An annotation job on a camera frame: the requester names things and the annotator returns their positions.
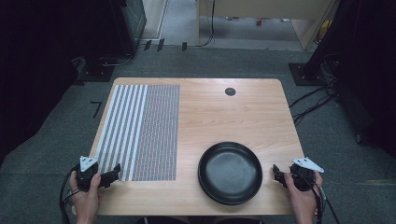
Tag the grey equipment cabinet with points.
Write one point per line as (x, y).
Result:
(134, 18)

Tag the black stand base plate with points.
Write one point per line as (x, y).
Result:
(303, 76)

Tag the small red object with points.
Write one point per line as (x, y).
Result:
(259, 21)

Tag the person's right hand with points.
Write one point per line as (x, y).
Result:
(300, 200)

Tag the black angled floor tape mark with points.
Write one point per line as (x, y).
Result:
(97, 107)

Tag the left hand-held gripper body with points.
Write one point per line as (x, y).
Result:
(87, 171)

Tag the dark curtain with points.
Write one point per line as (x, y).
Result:
(37, 62)
(367, 62)

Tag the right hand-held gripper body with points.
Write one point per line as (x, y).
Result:
(303, 174)

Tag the black stand foot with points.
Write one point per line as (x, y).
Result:
(96, 73)

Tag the person's left hand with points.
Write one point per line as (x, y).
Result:
(85, 199)

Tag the striped woven placemat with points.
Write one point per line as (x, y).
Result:
(146, 133)

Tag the black floor tape strip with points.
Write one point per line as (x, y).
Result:
(184, 46)
(147, 45)
(160, 44)

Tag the light wooden cabinet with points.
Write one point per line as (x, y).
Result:
(264, 7)

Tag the yellow object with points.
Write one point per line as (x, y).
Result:
(325, 29)

